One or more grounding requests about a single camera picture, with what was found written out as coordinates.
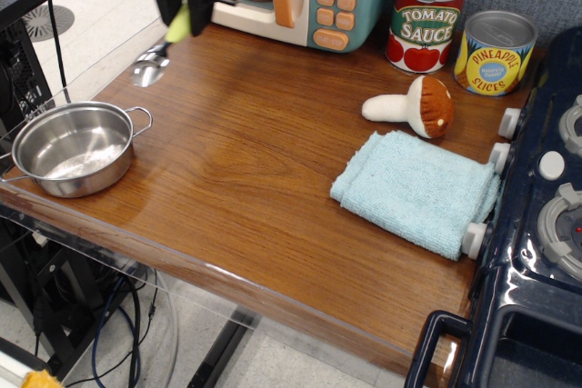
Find green handled metal spoon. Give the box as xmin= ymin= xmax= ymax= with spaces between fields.
xmin=131 ymin=0 xmax=229 ymax=89

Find stainless steel pot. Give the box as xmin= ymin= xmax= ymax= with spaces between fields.
xmin=1 ymin=101 xmax=154 ymax=198

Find tomato sauce can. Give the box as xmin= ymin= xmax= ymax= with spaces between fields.
xmin=386 ymin=0 xmax=465 ymax=74

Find plush mushroom toy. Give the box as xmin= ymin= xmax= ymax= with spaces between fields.
xmin=361 ymin=75 xmax=455 ymax=139

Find light blue folded cloth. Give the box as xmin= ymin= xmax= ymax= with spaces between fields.
xmin=330 ymin=131 xmax=500 ymax=261

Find pineapple slices can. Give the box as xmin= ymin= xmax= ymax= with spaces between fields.
xmin=454 ymin=10 xmax=538 ymax=97

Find black table leg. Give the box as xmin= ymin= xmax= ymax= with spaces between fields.
xmin=186 ymin=307 xmax=260 ymax=388

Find yellow sponge object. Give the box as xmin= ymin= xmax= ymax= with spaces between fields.
xmin=20 ymin=370 xmax=63 ymax=388

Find dark blue toy stove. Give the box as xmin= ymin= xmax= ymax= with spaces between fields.
xmin=406 ymin=27 xmax=581 ymax=387

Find black metal frame rack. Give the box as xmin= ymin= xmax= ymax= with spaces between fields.
xmin=1 ymin=0 xmax=51 ymax=134

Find black and blue floor cables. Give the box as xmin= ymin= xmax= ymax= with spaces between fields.
xmin=31 ymin=264 xmax=160 ymax=388

